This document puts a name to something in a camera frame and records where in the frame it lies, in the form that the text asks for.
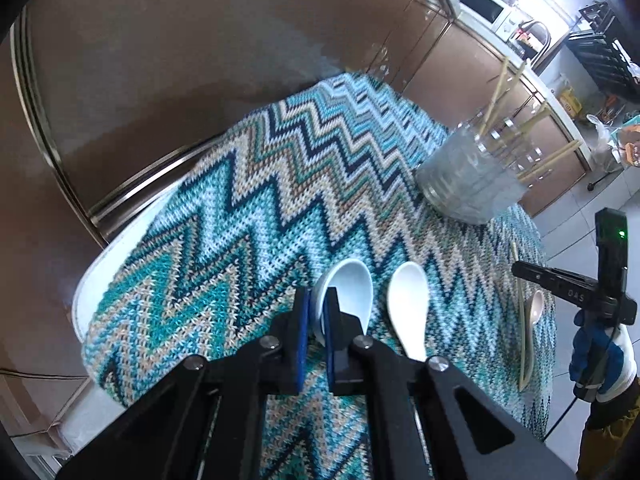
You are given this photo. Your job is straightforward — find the person's right hand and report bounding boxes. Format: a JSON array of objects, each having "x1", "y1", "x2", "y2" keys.
[{"x1": 569, "y1": 309, "x2": 639, "y2": 397}]

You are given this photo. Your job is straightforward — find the white microwave oven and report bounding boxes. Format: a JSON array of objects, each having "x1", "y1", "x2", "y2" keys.
[{"x1": 457, "y1": 0, "x2": 523, "y2": 38}]

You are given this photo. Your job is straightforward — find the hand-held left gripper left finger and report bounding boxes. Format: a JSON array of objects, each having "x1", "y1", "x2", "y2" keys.
[{"x1": 57, "y1": 287, "x2": 311, "y2": 480}]

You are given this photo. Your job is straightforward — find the white ceramic spoon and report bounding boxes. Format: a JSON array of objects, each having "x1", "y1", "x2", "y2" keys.
[
  {"x1": 387, "y1": 261, "x2": 429, "y2": 362},
  {"x1": 311, "y1": 258, "x2": 373, "y2": 348}
]

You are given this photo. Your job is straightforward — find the blue zigzag knitted tablecloth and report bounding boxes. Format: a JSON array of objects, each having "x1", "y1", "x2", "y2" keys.
[{"x1": 82, "y1": 72, "x2": 557, "y2": 480}]

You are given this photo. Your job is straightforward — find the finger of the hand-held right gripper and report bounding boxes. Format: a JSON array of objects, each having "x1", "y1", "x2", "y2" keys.
[{"x1": 511, "y1": 260, "x2": 621, "y2": 317}]

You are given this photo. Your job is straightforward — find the brown kitchen cabinets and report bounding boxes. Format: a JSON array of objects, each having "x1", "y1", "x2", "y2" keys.
[{"x1": 10, "y1": 0, "x2": 588, "y2": 251}]

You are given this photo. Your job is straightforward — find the black and red kettle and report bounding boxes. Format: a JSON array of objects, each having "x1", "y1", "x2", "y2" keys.
[{"x1": 512, "y1": 19, "x2": 552, "y2": 63}]

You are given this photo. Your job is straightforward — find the black dish rack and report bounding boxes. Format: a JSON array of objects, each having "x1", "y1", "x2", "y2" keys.
[{"x1": 566, "y1": 2, "x2": 640, "y2": 98}]

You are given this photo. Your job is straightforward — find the beige spoon at edge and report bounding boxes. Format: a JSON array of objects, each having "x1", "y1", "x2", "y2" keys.
[{"x1": 518, "y1": 285, "x2": 535, "y2": 392}]

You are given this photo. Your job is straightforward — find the person's leg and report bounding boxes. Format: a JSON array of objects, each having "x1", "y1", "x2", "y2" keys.
[{"x1": 575, "y1": 380, "x2": 640, "y2": 478}]

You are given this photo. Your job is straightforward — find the white plastic bag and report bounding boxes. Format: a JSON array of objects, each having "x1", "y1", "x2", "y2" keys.
[{"x1": 586, "y1": 114, "x2": 628, "y2": 173}]

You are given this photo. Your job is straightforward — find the black cable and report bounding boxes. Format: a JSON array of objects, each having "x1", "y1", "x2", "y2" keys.
[{"x1": 542, "y1": 392, "x2": 581, "y2": 443}]

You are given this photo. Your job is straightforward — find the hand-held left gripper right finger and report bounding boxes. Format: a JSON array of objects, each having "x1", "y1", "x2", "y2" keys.
[{"x1": 323, "y1": 287, "x2": 576, "y2": 480}]

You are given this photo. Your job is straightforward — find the clear glass jar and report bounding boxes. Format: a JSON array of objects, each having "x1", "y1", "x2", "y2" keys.
[{"x1": 415, "y1": 105, "x2": 551, "y2": 226}]

